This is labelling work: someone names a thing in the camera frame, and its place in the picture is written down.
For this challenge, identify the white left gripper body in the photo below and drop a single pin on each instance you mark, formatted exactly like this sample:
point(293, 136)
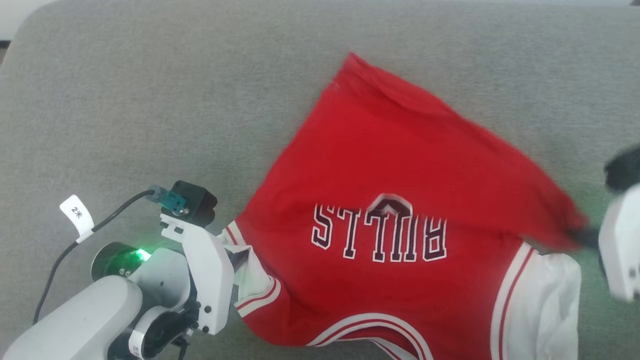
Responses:
point(210, 275)

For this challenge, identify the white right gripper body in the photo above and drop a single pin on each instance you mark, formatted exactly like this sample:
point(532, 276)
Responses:
point(625, 245)

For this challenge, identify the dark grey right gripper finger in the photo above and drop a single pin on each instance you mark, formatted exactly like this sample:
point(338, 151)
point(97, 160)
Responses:
point(587, 238)

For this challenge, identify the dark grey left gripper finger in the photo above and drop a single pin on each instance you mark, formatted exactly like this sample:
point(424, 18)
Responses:
point(239, 257)

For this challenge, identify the red and white basketball jersey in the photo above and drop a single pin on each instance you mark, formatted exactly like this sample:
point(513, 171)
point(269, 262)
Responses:
point(400, 165)

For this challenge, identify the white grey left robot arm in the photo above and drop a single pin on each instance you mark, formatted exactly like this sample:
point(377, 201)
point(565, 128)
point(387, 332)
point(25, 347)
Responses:
point(85, 320)

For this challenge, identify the grey fabric sofa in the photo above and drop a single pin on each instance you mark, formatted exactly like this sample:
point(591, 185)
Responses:
point(150, 100)

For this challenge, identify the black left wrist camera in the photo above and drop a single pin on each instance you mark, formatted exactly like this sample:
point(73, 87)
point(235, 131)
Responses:
point(197, 202)

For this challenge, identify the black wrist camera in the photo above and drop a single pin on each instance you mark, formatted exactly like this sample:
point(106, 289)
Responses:
point(625, 167)
point(197, 202)

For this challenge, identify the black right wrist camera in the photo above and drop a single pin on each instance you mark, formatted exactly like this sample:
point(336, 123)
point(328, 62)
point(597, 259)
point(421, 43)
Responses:
point(625, 167)

